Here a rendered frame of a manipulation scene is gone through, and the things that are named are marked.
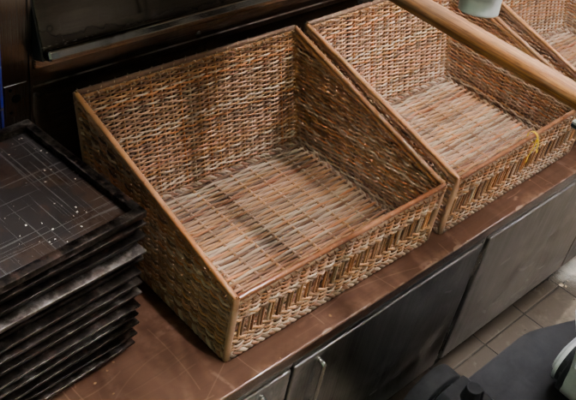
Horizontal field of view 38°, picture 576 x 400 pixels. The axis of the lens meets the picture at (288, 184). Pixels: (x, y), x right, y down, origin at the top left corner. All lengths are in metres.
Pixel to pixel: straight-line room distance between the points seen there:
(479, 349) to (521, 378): 0.29
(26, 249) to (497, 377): 1.30
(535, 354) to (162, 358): 1.10
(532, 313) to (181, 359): 1.40
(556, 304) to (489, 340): 0.30
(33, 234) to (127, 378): 0.33
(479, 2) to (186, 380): 0.76
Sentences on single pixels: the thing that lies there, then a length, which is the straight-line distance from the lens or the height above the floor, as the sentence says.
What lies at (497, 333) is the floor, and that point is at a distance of 2.49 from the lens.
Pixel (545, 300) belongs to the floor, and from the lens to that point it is 2.66.
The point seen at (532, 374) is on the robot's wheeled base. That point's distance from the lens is 2.18.
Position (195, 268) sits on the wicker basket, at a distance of 1.38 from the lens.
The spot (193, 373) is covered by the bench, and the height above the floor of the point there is 0.58.
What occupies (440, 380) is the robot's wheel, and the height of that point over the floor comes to 0.20.
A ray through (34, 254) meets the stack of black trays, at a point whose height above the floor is 0.87.
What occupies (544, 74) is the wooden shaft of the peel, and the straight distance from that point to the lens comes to 1.11.
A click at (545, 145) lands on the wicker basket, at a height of 0.67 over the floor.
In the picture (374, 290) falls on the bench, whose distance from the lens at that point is 1.61.
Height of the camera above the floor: 1.68
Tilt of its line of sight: 38 degrees down
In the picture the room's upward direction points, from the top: 12 degrees clockwise
